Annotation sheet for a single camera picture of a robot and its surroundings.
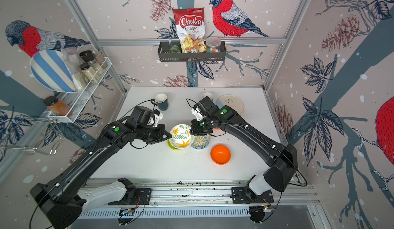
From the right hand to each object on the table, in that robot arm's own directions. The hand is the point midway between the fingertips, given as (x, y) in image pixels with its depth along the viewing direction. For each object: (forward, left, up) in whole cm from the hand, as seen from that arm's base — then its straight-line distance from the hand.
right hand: (190, 131), depth 73 cm
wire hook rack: (-4, +64, -1) cm, 65 cm away
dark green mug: (+28, +23, -11) cm, 38 cm away
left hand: (-3, +7, +3) cm, 8 cm away
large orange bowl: (-3, -16, -20) cm, 26 cm away
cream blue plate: (+39, -27, -21) cm, 52 cm away
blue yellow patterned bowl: (+4, -4, -19) cm, 20 cm away
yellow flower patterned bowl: (-2, +5, -3) cm, 6 cm away
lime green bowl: (-1, +12, -17) cm, 21 cm away
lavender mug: (+37, -8, -13) cm, 40 cm away
